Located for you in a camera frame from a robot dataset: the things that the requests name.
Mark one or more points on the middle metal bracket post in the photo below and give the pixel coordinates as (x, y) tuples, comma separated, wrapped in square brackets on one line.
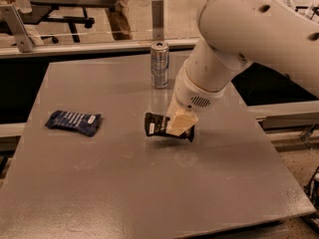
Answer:
[(157, 19)]

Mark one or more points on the left metal bracket post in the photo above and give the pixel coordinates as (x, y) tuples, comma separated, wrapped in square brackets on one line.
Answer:
[(16, 26)]

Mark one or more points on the metal guard rail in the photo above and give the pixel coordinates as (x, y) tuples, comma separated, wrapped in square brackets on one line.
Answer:
[(79, 49)]

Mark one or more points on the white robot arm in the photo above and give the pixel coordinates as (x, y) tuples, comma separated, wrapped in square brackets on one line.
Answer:
[(234, 34)]

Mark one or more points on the silver redbull can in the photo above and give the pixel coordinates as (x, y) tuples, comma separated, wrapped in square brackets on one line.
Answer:
[(159, 64)]

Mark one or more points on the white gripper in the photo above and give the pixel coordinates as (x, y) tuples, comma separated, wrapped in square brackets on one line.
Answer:
[(193, 95)]

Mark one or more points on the black office desk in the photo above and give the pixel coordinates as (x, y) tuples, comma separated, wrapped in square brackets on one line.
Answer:
[(70, 12)]

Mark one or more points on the metal bracket post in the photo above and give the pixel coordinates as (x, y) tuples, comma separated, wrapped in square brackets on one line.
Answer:
[(16, 26), (157, 19)]

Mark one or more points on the blue rxbar wrapper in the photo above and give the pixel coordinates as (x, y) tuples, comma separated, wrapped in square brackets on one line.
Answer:
[(86, 124)]

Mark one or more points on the person in tan trousers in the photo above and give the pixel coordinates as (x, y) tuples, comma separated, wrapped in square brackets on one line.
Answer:
[(119, 21)]

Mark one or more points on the black rxbar chocolate wrapper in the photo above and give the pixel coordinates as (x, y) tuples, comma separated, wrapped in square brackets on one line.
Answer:
[(155, 125)]

